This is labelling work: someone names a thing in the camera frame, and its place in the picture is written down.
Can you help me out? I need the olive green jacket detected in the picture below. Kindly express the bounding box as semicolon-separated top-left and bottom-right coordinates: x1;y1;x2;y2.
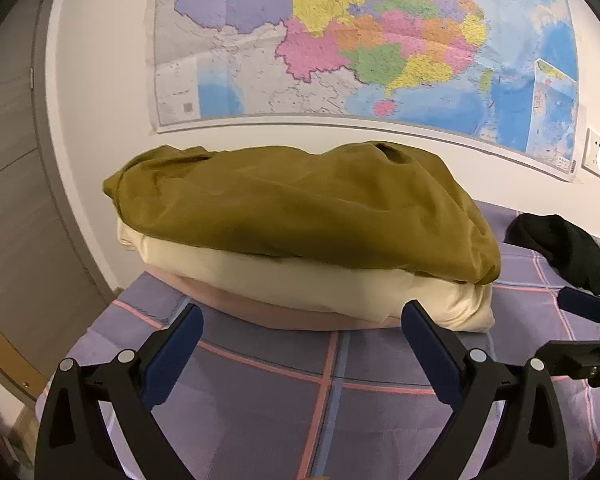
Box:
102;141;501;285

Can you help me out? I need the black garment on bed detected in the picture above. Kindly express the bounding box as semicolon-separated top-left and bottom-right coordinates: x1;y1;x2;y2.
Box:
505;214;600;295

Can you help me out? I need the cream folded garment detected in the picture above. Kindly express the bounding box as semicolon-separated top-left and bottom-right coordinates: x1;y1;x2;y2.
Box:
117;222;494;333

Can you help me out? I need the grey wardrobe door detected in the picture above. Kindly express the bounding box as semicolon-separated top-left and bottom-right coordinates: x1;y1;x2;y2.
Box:
0;0;114;405

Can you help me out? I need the purple plaid bed sheet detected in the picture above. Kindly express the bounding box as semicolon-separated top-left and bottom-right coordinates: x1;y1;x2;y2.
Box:
68;203;600;479

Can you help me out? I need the pink folded garment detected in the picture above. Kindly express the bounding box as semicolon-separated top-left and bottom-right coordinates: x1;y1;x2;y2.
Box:
146;266;400;332

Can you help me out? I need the white wall socket left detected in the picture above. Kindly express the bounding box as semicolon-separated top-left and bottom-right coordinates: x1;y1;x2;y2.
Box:
582;128;600;177

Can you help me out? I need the colourful wall map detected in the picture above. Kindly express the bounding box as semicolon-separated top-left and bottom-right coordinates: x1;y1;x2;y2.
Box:
148;0;579;180

